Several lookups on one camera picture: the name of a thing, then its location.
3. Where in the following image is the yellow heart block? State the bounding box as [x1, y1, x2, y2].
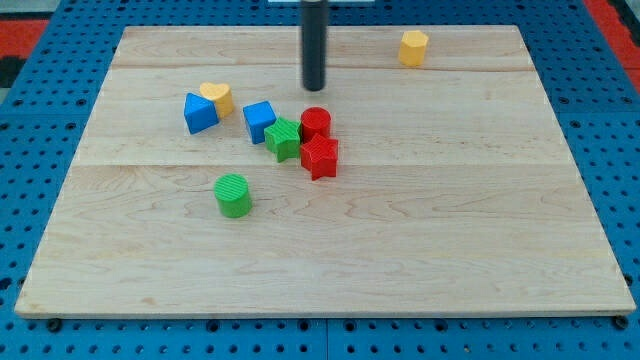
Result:
[199, 82, 235, 118]

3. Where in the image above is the yellow hexagon block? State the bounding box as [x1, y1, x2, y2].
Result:
[398, 30, 429, 67]

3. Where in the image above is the red star block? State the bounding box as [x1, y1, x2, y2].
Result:
[300, 134, 339, 181]

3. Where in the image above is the green star block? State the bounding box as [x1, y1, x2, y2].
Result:
[264, 117, 301, 163]

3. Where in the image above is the red cylinder block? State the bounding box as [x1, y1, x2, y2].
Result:
[300, 107, 332, 143]

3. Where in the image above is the green cylinder block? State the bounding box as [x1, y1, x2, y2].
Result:
[213, 173, 252, 218]

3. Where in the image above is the blue cube block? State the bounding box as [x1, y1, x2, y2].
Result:
[243, 101, 276, 144]

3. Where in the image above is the blue triangle block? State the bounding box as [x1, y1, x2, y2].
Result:
[183, 93, 219, 135]

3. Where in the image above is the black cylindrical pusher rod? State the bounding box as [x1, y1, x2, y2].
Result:
[300, 0, 329, 92]

